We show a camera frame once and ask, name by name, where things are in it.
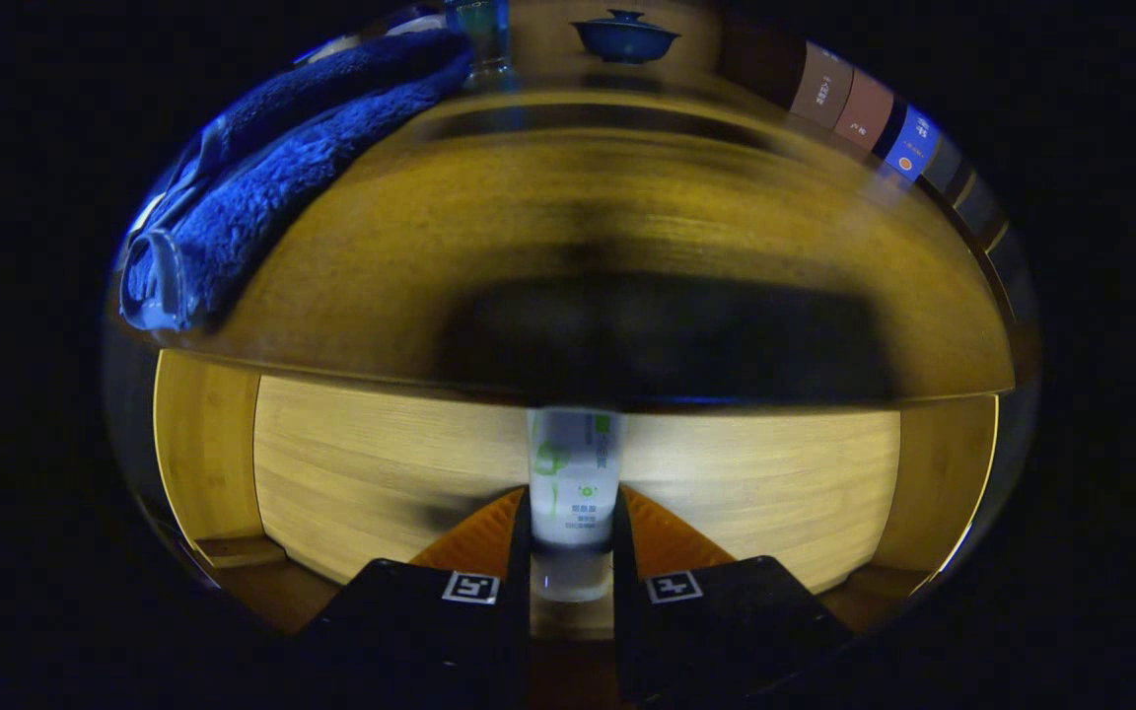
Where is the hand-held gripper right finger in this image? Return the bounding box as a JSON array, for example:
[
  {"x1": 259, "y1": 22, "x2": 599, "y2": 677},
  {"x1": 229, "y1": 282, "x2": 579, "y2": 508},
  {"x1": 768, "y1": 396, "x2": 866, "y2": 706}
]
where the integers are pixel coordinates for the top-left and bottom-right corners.
[{"x1": 611, "y1": 483, "x2": 860, "y2": 710}]

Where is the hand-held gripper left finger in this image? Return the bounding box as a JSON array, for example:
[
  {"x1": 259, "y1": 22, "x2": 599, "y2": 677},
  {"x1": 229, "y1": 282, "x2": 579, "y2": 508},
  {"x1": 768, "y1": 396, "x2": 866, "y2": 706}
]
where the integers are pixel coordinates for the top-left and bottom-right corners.
[{"x1": 287, "y1": 486, "x2": 533, "y2": 710}]

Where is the white tube with green print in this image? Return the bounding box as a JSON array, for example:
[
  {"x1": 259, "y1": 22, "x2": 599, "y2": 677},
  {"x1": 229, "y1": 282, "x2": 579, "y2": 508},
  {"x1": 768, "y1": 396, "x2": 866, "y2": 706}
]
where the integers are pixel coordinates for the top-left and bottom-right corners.
[{"x1": 527, "y1": 406, "x2": 623, "y2": 603}]

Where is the wooden drawer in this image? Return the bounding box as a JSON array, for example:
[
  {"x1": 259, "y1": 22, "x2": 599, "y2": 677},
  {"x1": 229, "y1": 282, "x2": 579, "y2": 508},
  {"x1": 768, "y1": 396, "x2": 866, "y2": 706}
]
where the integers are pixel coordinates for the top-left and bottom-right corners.
[{"x1": 149, "y1": 350, "x2": 1003, "y2": 642}]

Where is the wooden countertop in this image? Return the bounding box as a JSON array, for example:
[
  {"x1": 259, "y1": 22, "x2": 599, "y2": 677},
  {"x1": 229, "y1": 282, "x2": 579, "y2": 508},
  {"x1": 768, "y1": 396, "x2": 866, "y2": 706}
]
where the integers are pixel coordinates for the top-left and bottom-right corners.
[{"x1": 105, "y1": 89, "x2": 1018, "y2": 405}]

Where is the wooden cabinet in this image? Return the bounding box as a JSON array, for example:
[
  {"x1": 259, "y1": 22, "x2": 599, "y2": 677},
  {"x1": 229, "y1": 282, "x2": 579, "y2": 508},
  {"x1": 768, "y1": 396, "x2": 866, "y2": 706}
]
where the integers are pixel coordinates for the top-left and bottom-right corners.
[{"x1": 105, "y1": 0, "x2": 1042, "y2": 415}]

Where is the blue folded towel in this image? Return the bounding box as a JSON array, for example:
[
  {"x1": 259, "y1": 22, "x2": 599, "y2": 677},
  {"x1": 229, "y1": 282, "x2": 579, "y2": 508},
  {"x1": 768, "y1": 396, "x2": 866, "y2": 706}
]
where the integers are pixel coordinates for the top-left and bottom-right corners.
[{"x1": 117, "y1": 28, "x2": 475, "y2": 332}]

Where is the blue book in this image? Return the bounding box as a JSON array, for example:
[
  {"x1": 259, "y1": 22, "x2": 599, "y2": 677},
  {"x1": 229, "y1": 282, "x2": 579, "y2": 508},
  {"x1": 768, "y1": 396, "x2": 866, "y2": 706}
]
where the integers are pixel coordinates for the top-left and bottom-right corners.
[{"x1": 874, "y1": 104, "x2": 942, "y2": 183}]

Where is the reddish brown book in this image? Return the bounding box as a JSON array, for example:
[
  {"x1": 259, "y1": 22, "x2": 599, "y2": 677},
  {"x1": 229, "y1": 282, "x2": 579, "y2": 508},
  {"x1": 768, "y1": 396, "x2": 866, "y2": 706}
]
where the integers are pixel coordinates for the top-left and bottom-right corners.
[{"x1": 832, "y1": 69, "x2": 896, "y2": 151}]

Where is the dark brown book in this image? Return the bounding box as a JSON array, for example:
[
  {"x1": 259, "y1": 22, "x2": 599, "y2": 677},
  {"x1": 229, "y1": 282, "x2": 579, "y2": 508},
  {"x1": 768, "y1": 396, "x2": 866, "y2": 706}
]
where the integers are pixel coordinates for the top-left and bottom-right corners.
[{"x1": 790, "y1": 41, "x2": 855, "y2": 129}]

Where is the blue lidded teacup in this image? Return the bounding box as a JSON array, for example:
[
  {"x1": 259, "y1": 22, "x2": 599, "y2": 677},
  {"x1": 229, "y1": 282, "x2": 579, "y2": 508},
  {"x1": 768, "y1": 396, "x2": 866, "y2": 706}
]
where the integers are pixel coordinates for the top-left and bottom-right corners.
[{"x1": 571, "y1": 9, "x2": 681, "y2": 65}]

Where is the teal bottle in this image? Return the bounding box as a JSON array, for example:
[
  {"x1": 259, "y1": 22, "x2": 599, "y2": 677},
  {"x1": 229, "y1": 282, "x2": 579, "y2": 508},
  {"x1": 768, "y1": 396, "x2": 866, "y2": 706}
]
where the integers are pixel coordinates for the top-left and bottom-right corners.
[{"x1": 445, "y1": 0, "x2": 512, "y2": 80}]

